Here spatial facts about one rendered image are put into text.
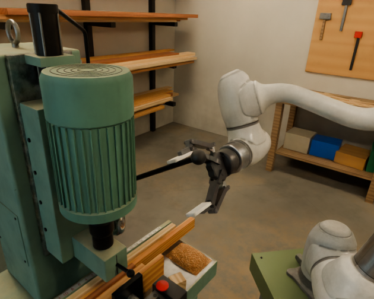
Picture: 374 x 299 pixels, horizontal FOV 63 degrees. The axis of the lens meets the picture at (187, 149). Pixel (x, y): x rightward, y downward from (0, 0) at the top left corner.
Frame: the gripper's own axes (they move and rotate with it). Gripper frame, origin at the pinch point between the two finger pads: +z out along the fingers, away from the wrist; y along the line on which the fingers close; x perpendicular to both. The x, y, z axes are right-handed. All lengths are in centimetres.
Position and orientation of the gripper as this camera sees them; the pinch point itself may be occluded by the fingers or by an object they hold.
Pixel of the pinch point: (183, 187)
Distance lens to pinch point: 74.0
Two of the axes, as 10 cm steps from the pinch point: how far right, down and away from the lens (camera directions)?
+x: 7.1, -1.8, -6.8
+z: -6.2, 2.9, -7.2
